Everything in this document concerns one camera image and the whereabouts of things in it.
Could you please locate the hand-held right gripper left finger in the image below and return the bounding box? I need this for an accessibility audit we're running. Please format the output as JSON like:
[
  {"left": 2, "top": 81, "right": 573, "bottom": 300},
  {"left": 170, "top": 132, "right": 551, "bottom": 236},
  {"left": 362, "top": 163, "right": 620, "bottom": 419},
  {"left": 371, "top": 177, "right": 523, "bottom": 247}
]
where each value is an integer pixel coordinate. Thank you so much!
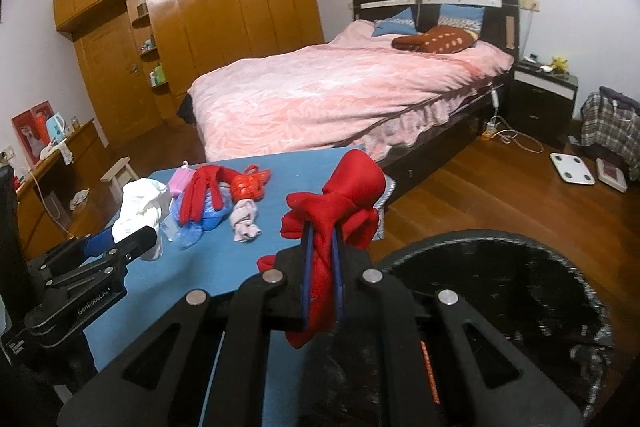
[{"left": 56, "top": 219, "right": 314, "bottom": 427}]

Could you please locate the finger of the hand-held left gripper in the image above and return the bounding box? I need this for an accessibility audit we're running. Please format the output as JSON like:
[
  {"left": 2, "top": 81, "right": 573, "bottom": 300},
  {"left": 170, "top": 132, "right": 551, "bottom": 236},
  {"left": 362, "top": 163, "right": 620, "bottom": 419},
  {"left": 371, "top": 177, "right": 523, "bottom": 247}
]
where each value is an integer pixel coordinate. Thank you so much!
[
  {"left": 44, "top": 226, "right": 158, "bottom": 293},
  {"left": 26, "top": 229, "right": 117, "bottom": 275}
]

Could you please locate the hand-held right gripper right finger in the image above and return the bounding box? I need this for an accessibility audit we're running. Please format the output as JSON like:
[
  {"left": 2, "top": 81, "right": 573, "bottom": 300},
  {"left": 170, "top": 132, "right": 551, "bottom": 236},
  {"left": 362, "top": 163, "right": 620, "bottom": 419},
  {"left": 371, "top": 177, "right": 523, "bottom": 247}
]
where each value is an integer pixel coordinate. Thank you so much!
[{"left": 332, "top": 226, "right": 584, "bottom": 427}]

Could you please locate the pink cloth item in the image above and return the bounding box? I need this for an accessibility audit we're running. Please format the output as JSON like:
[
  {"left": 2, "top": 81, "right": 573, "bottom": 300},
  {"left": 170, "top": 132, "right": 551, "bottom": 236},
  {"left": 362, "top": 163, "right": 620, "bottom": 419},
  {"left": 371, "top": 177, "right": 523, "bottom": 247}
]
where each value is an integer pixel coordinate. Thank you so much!
[{"left": 167, "top": 162, "right": 194, "bottom": 198}]

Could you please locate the blue plastic bag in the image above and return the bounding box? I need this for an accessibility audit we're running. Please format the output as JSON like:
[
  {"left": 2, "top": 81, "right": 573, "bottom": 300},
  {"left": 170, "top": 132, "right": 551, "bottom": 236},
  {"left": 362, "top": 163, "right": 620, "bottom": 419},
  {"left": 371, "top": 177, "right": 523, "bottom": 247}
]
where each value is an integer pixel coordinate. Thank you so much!
[{"left": 162, "top": 194, "right": 233, "bottom": 250}]

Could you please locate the red knit glove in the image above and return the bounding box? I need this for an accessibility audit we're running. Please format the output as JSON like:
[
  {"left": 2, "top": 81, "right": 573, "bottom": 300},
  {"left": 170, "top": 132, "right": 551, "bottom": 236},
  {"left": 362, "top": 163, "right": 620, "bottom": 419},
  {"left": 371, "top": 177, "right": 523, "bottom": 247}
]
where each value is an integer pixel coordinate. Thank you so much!
[{"left": 179, "top": 165, "right": 236, "bottom": 225}]

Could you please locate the red fleece cloth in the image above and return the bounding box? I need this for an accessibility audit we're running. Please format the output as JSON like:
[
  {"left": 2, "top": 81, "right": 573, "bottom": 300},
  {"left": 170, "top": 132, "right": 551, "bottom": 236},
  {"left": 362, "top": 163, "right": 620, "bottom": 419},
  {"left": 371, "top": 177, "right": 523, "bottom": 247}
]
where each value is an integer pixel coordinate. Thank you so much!
[{"left": 257, "top": 149, "right": 387, "bottom": 350}]

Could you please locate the black trash bin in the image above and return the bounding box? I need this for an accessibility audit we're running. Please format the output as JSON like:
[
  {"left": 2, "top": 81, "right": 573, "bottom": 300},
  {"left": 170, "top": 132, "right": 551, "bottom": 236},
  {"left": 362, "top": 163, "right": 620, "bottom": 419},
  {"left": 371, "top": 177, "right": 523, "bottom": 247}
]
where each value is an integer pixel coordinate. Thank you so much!
[{"left": 300, "top": 229, "right": 617, "bottom": 427}]

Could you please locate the white cloth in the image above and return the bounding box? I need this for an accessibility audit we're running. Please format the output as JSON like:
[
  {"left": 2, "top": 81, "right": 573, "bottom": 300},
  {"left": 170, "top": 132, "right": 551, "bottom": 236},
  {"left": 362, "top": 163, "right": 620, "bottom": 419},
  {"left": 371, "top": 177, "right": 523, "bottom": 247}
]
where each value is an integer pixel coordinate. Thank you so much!
[{"left": 111, "top": 178, "right": 171, "bottom": 263}]

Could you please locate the blue table cloth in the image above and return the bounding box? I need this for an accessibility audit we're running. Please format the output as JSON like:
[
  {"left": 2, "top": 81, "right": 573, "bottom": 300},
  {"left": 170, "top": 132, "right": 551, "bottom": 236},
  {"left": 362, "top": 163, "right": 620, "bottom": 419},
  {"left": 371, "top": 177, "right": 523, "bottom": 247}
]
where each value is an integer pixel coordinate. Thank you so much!
[{"left": 82, "top": 148, "right": 371, "bottom": 427}]

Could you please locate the wooden stool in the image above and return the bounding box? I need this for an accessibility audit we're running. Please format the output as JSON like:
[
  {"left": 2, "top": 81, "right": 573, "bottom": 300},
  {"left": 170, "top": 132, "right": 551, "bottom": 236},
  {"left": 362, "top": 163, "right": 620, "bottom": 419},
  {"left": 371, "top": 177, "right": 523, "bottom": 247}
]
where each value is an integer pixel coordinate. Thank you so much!
[{"left": 100, "top": 158, "right": 140, "bottom": 202}]

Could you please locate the grey sock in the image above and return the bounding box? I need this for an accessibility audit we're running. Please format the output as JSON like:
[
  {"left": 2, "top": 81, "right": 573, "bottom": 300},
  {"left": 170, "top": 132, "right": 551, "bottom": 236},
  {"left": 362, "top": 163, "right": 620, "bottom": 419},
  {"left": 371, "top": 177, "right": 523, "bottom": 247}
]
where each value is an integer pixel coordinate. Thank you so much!
[{"left": 230, "top": 199, "right": 263, "bottom": 244}]

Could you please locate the wooden desk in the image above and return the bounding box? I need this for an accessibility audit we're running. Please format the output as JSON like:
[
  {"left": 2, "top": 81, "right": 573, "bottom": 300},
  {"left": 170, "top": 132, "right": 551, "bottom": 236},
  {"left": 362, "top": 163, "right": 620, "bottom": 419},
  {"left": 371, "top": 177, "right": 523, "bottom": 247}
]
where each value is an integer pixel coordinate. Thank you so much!
[{"left": 15, "top": 118, "right": 108, "bottom": 258}]

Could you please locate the grey patterned cloth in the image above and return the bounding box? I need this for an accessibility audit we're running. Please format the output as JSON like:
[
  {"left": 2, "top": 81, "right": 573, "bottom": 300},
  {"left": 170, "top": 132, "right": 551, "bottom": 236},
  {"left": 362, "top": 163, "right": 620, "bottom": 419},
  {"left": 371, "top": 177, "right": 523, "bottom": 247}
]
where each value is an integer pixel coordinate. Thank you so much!
[{"left": 372, "top": 177, "right": 398, "bottom": 240}]

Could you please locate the orange-red knit item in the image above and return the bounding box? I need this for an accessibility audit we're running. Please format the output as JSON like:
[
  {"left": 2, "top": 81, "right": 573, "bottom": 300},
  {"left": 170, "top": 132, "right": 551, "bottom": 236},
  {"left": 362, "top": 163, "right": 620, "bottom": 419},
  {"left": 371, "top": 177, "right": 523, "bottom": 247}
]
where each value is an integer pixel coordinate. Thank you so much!
[{"left": 230, "top": 163, "right": 273, "bottom": 202}]

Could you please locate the light blue kettle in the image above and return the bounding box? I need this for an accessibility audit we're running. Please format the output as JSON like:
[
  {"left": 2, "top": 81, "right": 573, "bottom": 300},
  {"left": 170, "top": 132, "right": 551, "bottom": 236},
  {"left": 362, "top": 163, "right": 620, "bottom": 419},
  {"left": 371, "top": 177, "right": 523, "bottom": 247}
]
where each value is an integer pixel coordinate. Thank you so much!
[{"left": 46, "top": 113, "right": 68, "bottom": 145}]

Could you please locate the red framed picture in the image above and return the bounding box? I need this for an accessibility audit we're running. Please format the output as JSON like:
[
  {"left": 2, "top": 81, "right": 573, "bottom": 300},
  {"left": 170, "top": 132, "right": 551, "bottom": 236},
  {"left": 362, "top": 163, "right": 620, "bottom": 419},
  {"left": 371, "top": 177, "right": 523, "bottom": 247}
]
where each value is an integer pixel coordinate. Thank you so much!
[{"left": 11, "top": 99, "right": 56, "bottom": 168}]

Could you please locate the pink blanket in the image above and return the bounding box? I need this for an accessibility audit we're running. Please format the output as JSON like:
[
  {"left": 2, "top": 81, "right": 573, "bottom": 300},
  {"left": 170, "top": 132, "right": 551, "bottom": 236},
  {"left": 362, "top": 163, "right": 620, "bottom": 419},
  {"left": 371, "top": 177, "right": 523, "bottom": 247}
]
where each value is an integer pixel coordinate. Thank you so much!
[{"left": 187, "top": 19, "right": 516, "bottom": 162}]

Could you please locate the wooden wardrobe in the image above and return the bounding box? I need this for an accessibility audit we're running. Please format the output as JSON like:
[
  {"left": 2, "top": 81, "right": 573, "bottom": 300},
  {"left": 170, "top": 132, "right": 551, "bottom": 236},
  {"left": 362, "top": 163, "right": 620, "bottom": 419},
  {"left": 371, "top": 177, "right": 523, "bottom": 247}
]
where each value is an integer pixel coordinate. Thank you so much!
[{"left": 52, "top": 0, "right": 326, "bottom": 142}]

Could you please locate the white bathroom scale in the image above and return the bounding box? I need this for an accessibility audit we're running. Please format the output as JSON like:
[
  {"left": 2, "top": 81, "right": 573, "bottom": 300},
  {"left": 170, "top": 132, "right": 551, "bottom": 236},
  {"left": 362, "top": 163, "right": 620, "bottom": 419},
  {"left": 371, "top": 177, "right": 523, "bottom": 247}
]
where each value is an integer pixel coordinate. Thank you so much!
[{"left": 550, "top": 152, "right": 597, "bottom": 185}]

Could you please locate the brown dotted pillow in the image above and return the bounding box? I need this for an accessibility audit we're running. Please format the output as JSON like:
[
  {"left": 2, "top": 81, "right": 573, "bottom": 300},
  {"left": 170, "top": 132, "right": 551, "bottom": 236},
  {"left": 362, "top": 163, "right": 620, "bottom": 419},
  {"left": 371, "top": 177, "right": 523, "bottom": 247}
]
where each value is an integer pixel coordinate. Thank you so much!
[{"left": 391, "top": 27, "right": 478, "bottom": 54}]

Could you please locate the dark nightstand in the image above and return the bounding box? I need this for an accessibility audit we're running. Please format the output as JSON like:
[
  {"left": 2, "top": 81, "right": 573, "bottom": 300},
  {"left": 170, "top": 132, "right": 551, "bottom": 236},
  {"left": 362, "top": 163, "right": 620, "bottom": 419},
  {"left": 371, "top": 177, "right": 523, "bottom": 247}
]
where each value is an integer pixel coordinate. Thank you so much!
[{"left": 507, "top": 59, "right": 579, "bottom": 148}]

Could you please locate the blue pillow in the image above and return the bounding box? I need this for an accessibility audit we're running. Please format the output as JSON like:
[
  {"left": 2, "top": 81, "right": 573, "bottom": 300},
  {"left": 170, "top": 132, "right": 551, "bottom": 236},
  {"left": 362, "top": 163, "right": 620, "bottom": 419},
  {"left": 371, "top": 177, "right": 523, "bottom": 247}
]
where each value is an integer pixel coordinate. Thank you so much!
[
  {"left": 372, "top": 8, "right": 418, "bottom": 38},
  {"left": 437, "top": 4, "right": 486, "bottom": 40}
]

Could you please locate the dark wooden bed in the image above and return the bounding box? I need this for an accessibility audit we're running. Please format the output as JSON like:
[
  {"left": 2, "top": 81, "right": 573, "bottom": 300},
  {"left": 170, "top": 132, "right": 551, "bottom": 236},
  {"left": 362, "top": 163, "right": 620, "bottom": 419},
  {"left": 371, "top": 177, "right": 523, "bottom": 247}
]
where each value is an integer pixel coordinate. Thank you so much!
[{"left": 177, "top": 0, "right": 521, "bottom": 202}]

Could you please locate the scale with red top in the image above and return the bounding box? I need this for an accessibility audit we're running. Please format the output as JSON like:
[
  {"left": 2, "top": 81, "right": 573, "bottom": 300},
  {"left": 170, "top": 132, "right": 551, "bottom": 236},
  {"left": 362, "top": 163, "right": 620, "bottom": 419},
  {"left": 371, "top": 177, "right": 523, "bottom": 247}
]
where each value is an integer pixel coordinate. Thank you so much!
[{"left": 595, "top": 158, "right": 629, "bottom": 194}]

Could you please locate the plaid cloth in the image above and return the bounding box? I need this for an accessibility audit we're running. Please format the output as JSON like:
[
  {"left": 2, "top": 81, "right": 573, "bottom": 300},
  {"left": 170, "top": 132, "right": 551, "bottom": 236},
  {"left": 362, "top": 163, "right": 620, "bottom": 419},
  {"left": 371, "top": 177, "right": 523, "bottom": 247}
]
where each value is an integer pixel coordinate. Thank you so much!
[{"left": 580, "top": 92, "right": 640, "bottom": 168}]

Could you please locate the dark bag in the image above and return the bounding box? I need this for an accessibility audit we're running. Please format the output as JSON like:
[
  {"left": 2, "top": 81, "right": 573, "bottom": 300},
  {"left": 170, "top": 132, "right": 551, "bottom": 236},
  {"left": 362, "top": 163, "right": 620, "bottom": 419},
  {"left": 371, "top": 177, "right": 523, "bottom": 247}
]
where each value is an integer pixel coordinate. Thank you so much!
[{"left": 600, "top": 87, "right": 640, "bottom": 114}]

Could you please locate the white cable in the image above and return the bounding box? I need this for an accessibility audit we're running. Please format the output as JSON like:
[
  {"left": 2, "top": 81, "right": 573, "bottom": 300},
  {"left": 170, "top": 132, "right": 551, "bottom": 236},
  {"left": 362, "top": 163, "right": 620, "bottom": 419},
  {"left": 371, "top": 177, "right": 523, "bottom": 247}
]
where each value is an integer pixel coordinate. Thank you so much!
[{"left": 492, "top": 114, "right": 544, "bottom": 154}]

